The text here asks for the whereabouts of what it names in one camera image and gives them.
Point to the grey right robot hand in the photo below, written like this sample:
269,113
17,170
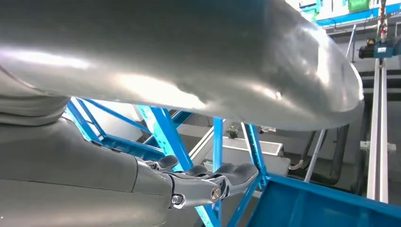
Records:
62,163

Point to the blue steel shelf rack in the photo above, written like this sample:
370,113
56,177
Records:
163,131
344,17

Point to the green plastic crate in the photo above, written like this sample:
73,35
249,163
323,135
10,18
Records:
358,5

